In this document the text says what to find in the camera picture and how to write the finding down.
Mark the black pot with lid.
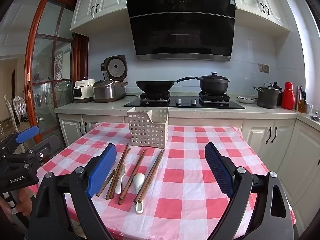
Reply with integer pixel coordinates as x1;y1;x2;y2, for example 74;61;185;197
196;72;231;93

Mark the black wok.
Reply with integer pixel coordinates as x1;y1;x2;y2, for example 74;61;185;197
135;77;200;92

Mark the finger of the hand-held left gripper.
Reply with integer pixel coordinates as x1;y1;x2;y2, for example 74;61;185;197
0;126;40;155
4;142;52;170

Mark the white plate with food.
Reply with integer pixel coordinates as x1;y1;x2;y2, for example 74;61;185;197
236;96;257;104

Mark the amber oil bottle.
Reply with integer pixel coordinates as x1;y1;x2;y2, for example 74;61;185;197
298;91;307;114

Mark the red thermos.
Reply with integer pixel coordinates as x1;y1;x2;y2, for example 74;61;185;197
281;82;297;110

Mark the wooden framed glass door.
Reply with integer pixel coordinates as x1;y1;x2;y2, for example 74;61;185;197
24;0;89;145

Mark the white ceramic spoon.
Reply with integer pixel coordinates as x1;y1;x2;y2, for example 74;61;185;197
132;173;146;214
114;164;126;194

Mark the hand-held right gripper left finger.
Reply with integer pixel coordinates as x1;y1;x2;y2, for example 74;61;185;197
29;143;117;240

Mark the steel vacuum bottle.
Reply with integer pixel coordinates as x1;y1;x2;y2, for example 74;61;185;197
295;85;302;110

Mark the person's left hand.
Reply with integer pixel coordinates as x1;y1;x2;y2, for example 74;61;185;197
0;187;34;218

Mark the black glass range hood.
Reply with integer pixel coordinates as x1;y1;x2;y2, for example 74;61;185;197
126;0;237;62

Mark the white perforated plastic basket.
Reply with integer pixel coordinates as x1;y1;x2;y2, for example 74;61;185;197
127;107;169;148

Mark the black glass gas stove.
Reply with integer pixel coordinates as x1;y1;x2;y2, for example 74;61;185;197
124;91;246;110

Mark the grey stockpot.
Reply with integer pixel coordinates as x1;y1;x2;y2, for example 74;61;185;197
252;82;283;109

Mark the silver rice cooker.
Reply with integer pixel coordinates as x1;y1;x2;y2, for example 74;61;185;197
92;55;129;103

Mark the white ornate chair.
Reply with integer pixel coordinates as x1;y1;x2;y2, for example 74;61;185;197
4;94;27;153

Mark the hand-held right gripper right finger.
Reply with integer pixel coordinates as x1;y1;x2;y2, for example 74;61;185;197
204;142;295;240

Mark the black kettle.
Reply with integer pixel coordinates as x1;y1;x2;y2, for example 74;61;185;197
272;81;283;105

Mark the red white checkered tablecloth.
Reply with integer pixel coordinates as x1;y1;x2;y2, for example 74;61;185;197
27;122;297;240

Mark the white upper cabinet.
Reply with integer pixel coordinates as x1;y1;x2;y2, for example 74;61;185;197
70;0;129;33
229;0;290;33

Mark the white small cooker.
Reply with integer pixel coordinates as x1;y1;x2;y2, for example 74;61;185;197
73;79;96;103

